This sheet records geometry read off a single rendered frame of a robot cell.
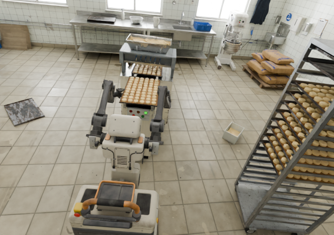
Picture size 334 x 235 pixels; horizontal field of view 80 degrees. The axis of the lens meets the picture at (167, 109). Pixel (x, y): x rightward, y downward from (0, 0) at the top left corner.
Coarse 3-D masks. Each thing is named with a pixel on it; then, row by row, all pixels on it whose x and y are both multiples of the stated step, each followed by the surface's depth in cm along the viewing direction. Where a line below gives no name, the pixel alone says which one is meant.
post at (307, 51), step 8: (312, 40) 133; (288, 80) 154; (288, 88) 154; (280, 96) 162; (280, 104) 163; (272, 112) 170; (264, 128) 180; (256, 144) 191; (248, 160) 205; (240, 176) 220
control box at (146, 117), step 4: (128, 108) 211; (132, 108) 211; (136, 108) 212; (140, 108) 213; (128, 112) 213; (132, 112) 213; (136, 112) 213; (140, 112) 213; (148, 112) 212; (140, 116) 216; (144, 116) 215; (148, 116) 215; (144, 120) 219; (148, 120) 219
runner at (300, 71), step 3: (297, 69) 145; (300, 69) 144; (303, 69) 144; (306, 69) 145; (297, 72) 145; (300, 72) 146; (303, 72) 146; (306, 72) 146; (309, 72) 145; (312, 72) 145; (315, 72) 145; (318, 72) 145; (321, 72) 145; (312, 75) 144; (315, 75) 144; (318, 75) 145; (321, 75) 146; (324, 75) 146
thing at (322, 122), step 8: (328, 112) 113; (320, 120) 118; (328, 120) 115; (320, 128) 119; (312, 136) 123; (304, 144) 129; (296, 152) 135; (304, 152) 131; (296, 160) 136; (288, 168) 141; (280, 176) 149; (280, 184) 152; (272, 192) 159; (264, 200) 166; (256, 208) 177; (248, 224) 191
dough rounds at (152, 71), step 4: (136, 68) 273; (140, 68) 274; (144, 68) 275; (148, 68) 282; (152, 68) 281; (156, 68) 280; (160, 68) 281; (132, 72) 266; (136, 72) 264; (140, 72) 264; (144, 72) 266; (148, 72) 267; (152, 72) 273; (156, 72) 274; (160, 72) 271
